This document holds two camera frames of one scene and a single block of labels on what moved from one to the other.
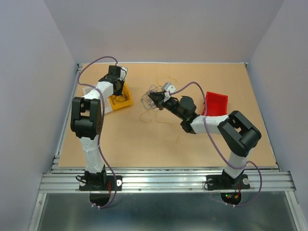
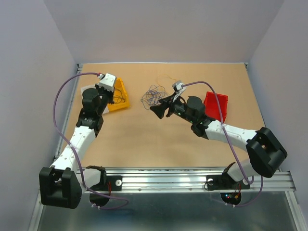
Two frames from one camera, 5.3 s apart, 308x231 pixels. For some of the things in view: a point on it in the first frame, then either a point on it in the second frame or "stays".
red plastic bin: x=216 y=104 stays
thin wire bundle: x=147 y=103 stays
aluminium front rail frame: x=137 y=180 stays
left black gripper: x=119 y=92 to x=110 y=93
